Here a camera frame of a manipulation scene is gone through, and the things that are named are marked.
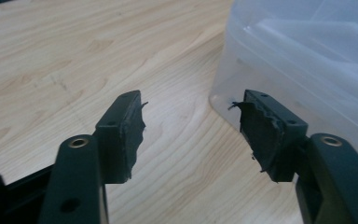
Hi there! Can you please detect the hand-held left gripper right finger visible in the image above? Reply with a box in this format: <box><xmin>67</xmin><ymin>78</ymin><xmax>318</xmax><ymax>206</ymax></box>
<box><xmin>228</xmin><ymin>89</ymin><xmax>358</xmax><ymax>224</ymax></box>

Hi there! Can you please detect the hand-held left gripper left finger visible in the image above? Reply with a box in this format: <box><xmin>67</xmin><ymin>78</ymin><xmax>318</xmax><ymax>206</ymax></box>
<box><xmin>37</xmin><ymin>90</ymin><xmax>149</xmax><ymax>224</ymax></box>

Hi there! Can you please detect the translucent plastic storage box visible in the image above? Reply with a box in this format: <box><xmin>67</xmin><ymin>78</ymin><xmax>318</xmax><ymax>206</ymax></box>
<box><xmin>208</xmin><ymin>0</ymin><xmax>358</xmax><ymax>171</ymax></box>

